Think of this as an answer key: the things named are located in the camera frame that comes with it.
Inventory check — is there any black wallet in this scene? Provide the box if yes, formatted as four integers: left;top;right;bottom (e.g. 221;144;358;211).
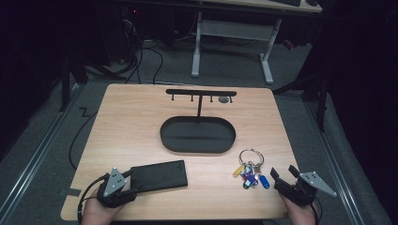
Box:
130;159;189;195

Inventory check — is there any black key stand with tray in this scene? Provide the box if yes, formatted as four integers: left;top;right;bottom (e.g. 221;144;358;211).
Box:
160;88;237;155

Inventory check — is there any black floor cable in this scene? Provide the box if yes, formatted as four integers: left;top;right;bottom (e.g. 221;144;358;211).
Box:
68;111;99;172

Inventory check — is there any black keyboard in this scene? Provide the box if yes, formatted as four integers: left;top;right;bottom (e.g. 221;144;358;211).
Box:
271;0;302;8

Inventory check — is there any black tape patch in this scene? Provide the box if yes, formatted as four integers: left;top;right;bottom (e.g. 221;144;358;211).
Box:
59;187;83;198

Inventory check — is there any metal floor rail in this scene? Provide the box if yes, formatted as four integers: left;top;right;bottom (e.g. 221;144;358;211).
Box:
0;83;84;217
303;101;366;225

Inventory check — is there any black looped cable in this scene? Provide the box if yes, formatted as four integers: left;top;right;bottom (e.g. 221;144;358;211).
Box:
125;46;164;85

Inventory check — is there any dark computer tower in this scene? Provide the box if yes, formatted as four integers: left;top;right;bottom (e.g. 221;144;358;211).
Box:
121;6;143;65

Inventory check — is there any black metal stand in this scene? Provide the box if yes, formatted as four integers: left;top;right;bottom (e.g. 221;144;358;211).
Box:
271;71;330;132
58;55;90;113

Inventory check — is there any hand-held gripper cable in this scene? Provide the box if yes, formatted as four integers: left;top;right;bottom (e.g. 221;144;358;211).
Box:
309;198;323;225
77;173;110;225

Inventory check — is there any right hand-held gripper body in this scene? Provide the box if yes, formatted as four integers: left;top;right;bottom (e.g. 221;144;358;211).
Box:
274;171;338;207

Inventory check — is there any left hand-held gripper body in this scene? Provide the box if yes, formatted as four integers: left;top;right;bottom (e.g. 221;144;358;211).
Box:
97;167;137;209

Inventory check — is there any person's left hand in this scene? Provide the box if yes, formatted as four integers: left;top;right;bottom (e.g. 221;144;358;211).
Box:
82;196;126;225

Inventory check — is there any person's right hand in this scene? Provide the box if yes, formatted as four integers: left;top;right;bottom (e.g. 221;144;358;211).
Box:
280;193;317;225

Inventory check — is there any left hand-held gripper cable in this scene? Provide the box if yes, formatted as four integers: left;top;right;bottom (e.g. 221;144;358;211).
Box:
77;173;110;225

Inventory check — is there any right hand-held gripper cable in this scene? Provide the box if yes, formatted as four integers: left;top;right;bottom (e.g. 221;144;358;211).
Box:
309;198;323;225

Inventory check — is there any desk with white metal legs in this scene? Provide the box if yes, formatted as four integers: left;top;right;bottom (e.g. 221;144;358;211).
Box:
191;0;323;85

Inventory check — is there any key ring with coloured tags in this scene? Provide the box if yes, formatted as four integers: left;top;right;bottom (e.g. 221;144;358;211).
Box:
232;148;270;190

